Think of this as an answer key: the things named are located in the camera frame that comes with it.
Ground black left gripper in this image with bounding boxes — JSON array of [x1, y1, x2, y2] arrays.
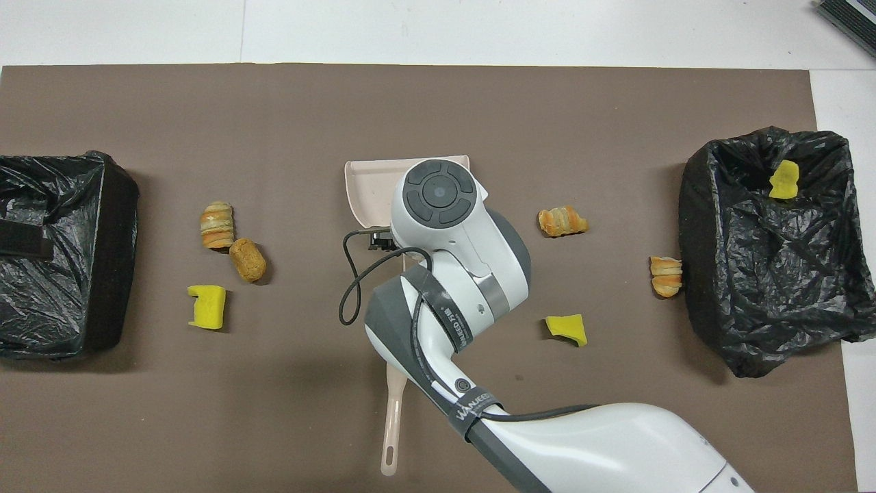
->
[[0, 219, 55, 259]]

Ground beige plastic dustpan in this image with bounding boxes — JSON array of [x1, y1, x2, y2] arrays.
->
[[344, 155, 473, 275]]

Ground brown bread roll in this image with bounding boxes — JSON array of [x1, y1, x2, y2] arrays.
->
[[229, 238, 267, 283]]

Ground striped croissant pastry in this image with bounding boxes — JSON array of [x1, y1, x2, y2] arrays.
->
[[200, 201, 235, 250], [649, 255, 684, 299], [538, 205, 589, 238]]

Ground yellow sponge piece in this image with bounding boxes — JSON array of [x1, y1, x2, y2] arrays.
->
[[545, 314, 588, 347], [769, 160, 800, 200], [188, 285, 227, 330]]

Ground beige hand brush black bristles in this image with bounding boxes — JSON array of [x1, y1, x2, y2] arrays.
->
[[381, 363, 409, 477]]

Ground black bag lined bin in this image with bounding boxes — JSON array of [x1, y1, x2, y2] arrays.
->
[[0, 151, 140, 362], [679, 126, 876, 379]]

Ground brown table mat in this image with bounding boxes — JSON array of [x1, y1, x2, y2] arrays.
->
[[0, 64, 860, 493]]

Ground dark grey ribbed block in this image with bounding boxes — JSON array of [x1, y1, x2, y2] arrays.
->
[[816, 0, 876, 59]]

